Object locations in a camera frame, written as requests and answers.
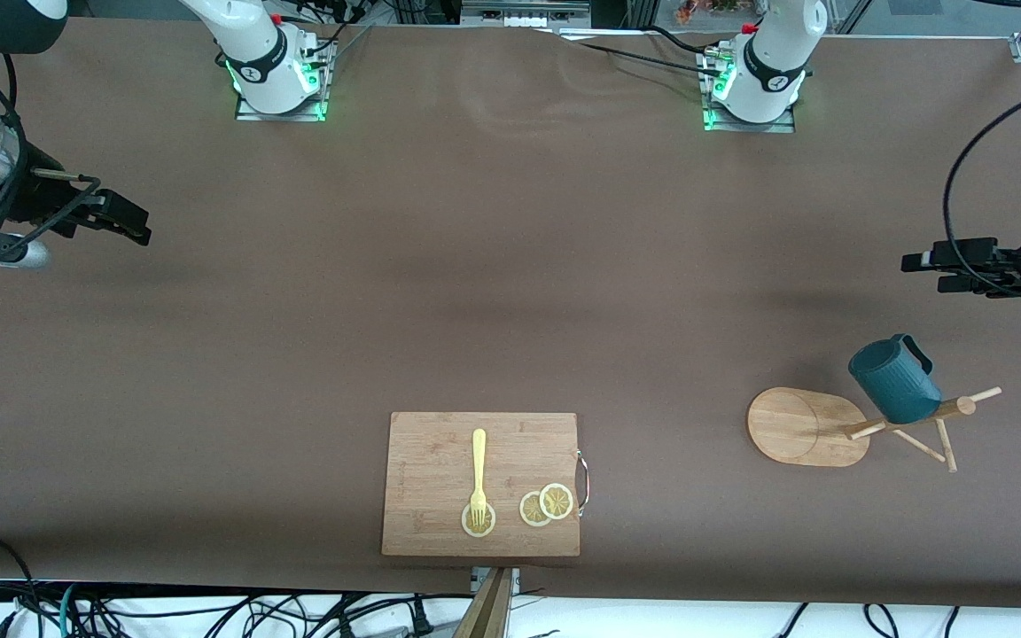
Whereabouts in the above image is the teal ribbed cup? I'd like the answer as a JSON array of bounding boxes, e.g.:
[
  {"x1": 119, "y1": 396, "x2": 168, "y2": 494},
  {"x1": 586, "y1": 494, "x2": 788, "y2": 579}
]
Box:
[{"x1": 847, "y1": 333, "x2": 944, "y2": 425}]

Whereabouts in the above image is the wooden cup rack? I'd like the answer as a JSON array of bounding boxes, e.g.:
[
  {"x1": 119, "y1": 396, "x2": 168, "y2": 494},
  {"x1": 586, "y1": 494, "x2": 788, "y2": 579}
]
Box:
[{"x1": 746, "y1": 386, "x2": 1003, "y2": 474}]

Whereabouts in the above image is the brown table cover mat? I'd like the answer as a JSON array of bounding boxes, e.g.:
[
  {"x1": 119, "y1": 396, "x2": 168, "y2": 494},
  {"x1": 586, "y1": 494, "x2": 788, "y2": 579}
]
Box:
[{"x1": 0, "y1": 16, "x2": 1021, "y2": 612}]

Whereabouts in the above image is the orange background clutter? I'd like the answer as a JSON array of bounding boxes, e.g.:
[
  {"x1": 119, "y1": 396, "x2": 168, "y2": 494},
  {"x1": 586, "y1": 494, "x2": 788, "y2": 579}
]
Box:
[{"x1": 674, "y1": 0, "x2": 760, "y2": 23}]

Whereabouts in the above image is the wooden cutting board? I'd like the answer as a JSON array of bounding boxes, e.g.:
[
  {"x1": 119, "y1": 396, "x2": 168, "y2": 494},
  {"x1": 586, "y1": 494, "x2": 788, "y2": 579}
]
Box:
[{"x1": 381, "y1": 411, "x2": 591, "y2": 558}]

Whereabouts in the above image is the yellow plastic fork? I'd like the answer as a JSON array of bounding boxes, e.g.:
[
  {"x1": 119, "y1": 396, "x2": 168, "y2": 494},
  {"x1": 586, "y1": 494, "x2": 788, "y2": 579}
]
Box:
[{"x1": 469, "y1": 429, "x2": 488, "y2": 530}]

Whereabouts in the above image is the grey power strip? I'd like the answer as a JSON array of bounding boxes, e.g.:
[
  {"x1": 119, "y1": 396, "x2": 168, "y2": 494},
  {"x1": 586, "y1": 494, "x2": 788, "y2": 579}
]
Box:
[{"x1": 460, "y1": 0, "x2": 593, "y2": 27}]

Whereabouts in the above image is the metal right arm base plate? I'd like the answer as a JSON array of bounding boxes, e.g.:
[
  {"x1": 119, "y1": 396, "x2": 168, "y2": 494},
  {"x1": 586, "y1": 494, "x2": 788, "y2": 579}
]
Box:
[{"x1": 234, "y1": 44, "x2": 331, "y2": 122}]

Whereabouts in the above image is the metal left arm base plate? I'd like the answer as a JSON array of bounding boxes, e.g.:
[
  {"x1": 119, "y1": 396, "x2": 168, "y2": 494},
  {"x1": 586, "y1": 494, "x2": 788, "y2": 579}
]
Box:
[{"x1": 701, "y1": 49, "x2": 797, "y2": 134}]

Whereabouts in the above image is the black base cable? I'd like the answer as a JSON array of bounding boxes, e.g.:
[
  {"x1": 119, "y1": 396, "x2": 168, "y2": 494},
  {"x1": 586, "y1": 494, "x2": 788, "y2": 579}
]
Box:
[
  {"x1": 302, "y1": 0, "x2": 374, "y2": 63},
  {"x1": 648, "y1": 25, "x2": 742, "y2": 56},
  {"x1": 577, "y1": 40, "x2": 726, "y2": 77}
]

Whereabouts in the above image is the teal floor cable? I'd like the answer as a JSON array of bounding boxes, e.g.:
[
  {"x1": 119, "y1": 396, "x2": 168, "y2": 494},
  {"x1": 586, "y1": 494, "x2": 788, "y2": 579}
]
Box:
[{"x1": 60, "y1": 582, "x2": 88, "y2": 638}]

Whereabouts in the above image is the metal bracket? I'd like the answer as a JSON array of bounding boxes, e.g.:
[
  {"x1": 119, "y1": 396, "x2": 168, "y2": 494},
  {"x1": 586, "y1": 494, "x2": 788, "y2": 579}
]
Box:
[{"x1": 470, "y1": 567, "x2": 522, "y2": 596}]

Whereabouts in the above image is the wooden post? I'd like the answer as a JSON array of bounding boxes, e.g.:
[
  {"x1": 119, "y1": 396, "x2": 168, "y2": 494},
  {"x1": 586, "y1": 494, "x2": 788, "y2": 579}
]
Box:
[{"x1": 453, "y1": 567, "x2": 513, "y2": 638}]

